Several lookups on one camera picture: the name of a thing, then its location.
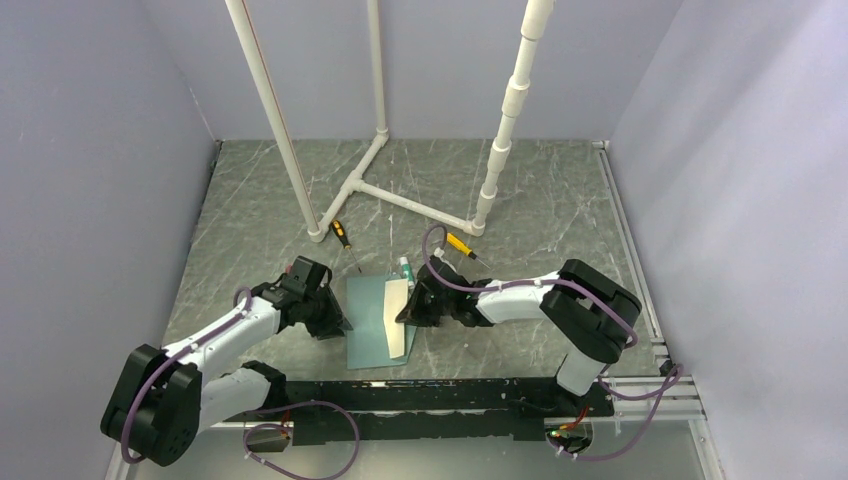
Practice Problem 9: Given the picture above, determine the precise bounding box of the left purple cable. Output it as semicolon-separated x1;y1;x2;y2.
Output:
119;286;254;465

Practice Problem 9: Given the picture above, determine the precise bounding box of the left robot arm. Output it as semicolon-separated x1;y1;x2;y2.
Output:
100;256;351;466

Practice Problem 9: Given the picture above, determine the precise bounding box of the white PVC pipe frame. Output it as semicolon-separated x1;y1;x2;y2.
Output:
226;0;556;243

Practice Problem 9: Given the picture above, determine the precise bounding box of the black orange screwdriver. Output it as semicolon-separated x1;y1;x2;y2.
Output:
330;219;362;273

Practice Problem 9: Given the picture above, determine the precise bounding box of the brown letter paper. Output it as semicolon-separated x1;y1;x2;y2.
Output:
383;279;408;359

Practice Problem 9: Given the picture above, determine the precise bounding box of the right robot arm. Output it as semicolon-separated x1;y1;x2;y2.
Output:
392;256;642;415

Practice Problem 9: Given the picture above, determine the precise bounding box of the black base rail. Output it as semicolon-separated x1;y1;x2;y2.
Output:
219;376;614;446

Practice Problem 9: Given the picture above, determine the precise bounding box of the yellow screwdriver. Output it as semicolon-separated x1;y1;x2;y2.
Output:
446;232;490;269

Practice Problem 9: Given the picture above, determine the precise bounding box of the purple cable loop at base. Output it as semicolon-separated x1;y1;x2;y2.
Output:
241;401;360;480

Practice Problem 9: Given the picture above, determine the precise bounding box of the teal envelope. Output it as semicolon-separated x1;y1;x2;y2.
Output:
345;273;416;370

